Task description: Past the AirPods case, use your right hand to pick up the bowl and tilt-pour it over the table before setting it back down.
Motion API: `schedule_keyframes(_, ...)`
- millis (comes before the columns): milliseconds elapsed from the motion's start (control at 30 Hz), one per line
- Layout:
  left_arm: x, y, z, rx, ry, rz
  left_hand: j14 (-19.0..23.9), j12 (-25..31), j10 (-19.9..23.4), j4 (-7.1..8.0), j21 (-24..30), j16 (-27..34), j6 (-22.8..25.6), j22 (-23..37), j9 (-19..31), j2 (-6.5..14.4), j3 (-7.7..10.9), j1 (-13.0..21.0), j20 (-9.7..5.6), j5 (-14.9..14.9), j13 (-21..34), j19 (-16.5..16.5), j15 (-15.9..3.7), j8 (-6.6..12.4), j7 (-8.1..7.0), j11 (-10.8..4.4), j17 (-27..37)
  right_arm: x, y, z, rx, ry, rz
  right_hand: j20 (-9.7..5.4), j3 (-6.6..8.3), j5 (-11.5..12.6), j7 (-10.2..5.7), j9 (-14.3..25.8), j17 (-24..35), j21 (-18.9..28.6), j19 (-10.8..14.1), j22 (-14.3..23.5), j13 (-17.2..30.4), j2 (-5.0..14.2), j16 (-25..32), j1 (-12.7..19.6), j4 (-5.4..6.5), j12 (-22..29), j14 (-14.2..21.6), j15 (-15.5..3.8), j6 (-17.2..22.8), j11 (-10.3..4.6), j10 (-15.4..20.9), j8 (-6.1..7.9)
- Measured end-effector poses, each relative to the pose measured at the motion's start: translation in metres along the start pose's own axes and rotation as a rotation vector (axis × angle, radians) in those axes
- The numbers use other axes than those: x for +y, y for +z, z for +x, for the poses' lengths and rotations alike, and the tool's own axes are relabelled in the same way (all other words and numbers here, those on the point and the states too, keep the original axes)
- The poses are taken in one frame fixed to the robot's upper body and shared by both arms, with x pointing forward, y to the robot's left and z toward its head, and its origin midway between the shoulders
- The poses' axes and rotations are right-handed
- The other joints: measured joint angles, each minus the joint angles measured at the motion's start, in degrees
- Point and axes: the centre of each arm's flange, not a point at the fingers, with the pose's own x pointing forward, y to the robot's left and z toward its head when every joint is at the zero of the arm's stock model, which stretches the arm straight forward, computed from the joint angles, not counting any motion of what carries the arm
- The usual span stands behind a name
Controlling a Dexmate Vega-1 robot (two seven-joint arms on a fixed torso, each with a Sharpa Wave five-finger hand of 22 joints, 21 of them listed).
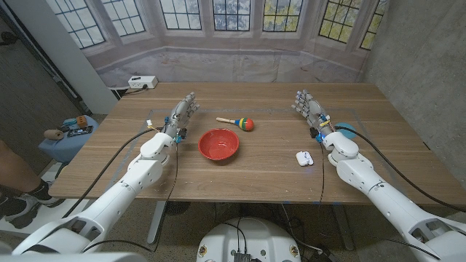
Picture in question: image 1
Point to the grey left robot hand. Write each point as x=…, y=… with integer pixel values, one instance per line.
x=178, y=116

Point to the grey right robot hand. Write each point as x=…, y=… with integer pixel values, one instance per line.
x=314, y=109

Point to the red bowl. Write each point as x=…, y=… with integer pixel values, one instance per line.
x=218, y=143

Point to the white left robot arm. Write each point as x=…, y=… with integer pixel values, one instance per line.
x=120, y=193

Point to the white robot shoulder cover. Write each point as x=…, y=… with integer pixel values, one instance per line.
x=73, y=257

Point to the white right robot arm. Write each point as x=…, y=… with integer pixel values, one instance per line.
x=386, y=203

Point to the white AirPods case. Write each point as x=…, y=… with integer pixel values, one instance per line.
x=303, y=158

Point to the blue round disc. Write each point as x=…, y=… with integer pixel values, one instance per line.
x=350, y=133

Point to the white power strip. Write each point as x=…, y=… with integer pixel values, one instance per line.
x=142, y=82

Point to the colourful wooden maraca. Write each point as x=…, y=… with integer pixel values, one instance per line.
x=246, y=124

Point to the printed bay window backdrop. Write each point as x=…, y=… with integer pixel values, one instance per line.
x=233, y=54

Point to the black round fan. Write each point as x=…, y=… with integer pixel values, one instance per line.
x=177, y=207

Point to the orange block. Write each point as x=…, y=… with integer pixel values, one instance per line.
x=82, y=121

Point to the black flat device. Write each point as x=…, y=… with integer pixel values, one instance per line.
x=80, y=131

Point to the grey table leg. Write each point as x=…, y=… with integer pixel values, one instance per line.
x=156, y=222
x=344, y=227

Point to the teal small object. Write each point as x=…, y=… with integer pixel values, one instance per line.
x=70, y=121

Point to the blue padded stool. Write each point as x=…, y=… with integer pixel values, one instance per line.
x=69, y=149

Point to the brown roll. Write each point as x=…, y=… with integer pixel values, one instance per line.
x=53, y=134

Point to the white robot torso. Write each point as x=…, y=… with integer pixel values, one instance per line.
x=251, y=236

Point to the grey white sneaker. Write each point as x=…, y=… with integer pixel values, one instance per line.
x=52, y=202

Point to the white floor mat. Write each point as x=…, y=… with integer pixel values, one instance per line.
x=54, y=218

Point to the person's bare leg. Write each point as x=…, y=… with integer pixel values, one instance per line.
x=16, y=171

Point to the dark grey sneaker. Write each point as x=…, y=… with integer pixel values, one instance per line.
x=16, y=213

